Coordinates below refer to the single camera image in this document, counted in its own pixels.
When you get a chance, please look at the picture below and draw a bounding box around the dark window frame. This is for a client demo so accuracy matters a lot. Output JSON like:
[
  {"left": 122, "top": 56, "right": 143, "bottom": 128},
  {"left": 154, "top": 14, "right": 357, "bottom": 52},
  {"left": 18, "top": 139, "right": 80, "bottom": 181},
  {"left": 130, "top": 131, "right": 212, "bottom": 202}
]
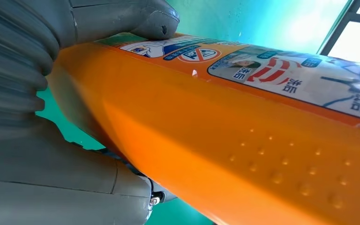
[{"left": 317, "top": 0, "right": 360, "bottom": 59}]

